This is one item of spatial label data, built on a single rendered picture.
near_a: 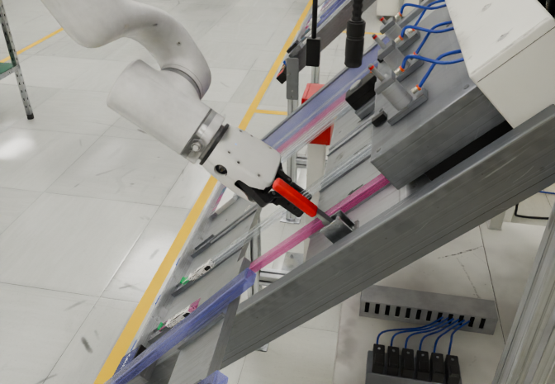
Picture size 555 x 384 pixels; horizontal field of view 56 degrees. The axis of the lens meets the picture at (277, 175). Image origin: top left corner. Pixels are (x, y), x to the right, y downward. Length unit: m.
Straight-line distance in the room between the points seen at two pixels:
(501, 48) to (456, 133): 0.10
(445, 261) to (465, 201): 0.73
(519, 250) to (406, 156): 0.83
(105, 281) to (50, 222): 0.51
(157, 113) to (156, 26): 0.12
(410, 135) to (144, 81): 0.39
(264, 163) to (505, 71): 0.39
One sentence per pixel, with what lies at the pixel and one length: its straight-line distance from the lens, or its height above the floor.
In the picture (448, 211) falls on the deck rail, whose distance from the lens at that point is 0.56.
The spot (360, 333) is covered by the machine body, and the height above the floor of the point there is 0.62.
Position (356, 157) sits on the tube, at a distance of 0.75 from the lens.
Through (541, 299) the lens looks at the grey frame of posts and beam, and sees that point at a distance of 0.59.
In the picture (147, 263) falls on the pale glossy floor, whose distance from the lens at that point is 2.20.
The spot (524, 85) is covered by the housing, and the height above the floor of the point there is 1.24.
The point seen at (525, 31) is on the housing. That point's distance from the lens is 0.51.
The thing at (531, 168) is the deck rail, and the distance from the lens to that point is 0.54.
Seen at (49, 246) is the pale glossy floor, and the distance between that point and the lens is 2.42.
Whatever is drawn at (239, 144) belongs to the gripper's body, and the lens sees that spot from 0.78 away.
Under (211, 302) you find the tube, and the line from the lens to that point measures 0.49.
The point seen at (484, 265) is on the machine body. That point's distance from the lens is 1.29.
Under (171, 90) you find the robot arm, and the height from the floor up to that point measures 1.13.
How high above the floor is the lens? 1.42
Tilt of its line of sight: 32 degrees down
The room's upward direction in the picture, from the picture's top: straight up
